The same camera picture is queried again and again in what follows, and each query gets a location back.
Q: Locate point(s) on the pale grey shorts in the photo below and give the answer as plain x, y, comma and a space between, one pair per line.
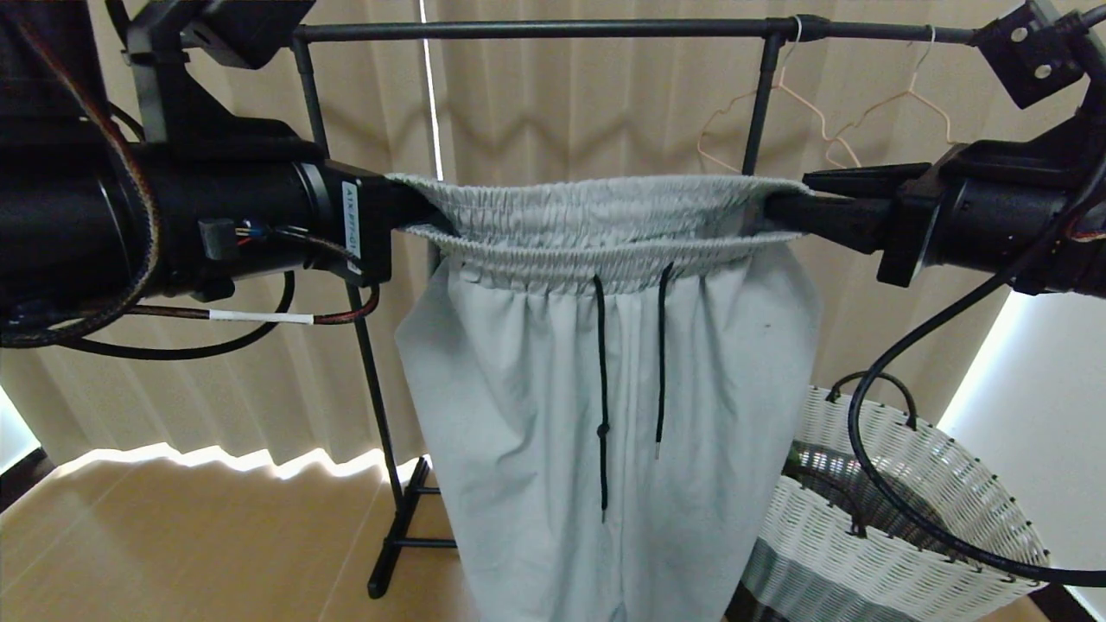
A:
536, 389

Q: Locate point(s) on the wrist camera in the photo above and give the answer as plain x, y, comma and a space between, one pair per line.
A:
1028, 52
242, 26

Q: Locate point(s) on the pink clothes hanger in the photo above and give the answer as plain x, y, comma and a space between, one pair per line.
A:
807, 104
926, 99

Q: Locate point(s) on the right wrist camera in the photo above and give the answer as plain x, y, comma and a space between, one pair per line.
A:
1028, 52

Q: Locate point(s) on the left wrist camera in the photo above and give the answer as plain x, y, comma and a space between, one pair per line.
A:
242, 26

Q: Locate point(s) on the black clothes rack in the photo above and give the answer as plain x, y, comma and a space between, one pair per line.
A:
536, 30

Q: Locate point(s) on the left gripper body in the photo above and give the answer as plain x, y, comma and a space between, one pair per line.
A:
259, 199

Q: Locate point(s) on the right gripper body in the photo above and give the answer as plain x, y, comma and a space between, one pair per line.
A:
985, 216

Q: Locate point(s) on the white laundry basket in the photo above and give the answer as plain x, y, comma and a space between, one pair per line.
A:
968, 484

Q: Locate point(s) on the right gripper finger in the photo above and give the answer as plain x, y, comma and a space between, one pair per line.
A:
847, 218
873, 181

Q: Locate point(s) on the beige curtain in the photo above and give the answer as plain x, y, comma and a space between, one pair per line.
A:
587, 112

